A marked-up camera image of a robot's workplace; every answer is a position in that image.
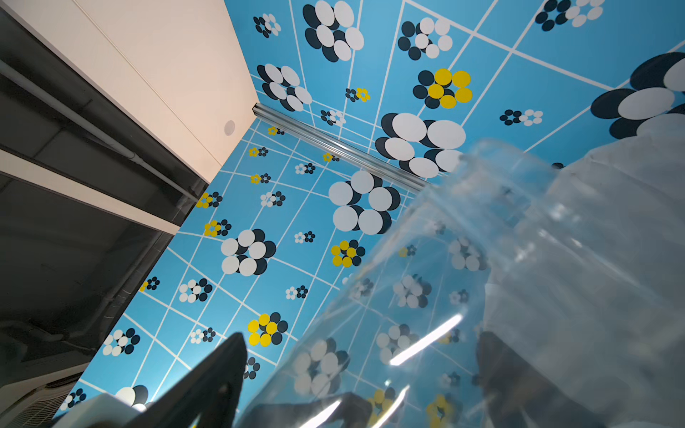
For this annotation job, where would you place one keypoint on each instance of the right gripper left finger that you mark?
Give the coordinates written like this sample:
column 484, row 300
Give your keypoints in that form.
column 209, row 395

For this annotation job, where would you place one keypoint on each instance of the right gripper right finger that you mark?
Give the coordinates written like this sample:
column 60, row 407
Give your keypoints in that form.
column 517, row 394

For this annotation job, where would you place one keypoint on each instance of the clear jar with mung beans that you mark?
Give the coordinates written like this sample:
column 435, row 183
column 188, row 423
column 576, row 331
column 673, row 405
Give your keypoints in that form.
column 487, row 250

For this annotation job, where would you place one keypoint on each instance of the white plastic bin liner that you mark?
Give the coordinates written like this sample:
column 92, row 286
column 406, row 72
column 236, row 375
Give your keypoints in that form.
column 629, row 195

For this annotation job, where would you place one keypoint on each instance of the left aluminium corner post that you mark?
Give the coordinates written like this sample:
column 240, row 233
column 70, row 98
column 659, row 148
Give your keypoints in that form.
column 353, row 155

